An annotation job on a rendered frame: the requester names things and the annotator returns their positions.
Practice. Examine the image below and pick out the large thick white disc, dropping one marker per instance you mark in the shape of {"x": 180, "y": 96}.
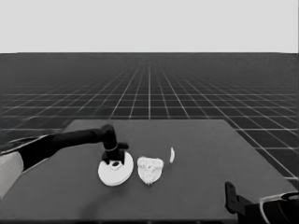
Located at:
{"x": 107, "y": 176}

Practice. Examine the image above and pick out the small thin white T-piece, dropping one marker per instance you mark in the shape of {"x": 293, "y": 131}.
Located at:
{"x": 172, "y": 155}

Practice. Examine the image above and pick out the white round carrier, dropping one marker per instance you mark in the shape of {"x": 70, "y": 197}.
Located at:
{"x": 159, "y": 173}

